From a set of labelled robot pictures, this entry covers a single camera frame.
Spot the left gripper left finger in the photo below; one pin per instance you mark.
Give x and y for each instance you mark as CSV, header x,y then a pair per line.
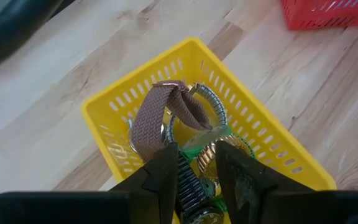
x,y
157,193

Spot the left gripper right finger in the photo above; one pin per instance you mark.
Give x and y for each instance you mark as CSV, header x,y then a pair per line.
x,y
244,186

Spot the black band dark watch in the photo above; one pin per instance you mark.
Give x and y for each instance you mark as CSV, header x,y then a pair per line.
x,y
191,189

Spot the green band watch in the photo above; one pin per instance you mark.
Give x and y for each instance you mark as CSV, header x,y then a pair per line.
x,y
187,153

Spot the silver stretch band watch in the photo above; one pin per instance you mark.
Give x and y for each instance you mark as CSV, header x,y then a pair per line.
x,y
216,104

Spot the yellow plastic basket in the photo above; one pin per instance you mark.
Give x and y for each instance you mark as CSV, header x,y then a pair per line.
x,y
138,74

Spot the red plastic basket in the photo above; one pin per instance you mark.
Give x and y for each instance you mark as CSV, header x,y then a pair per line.
x,y
322,18

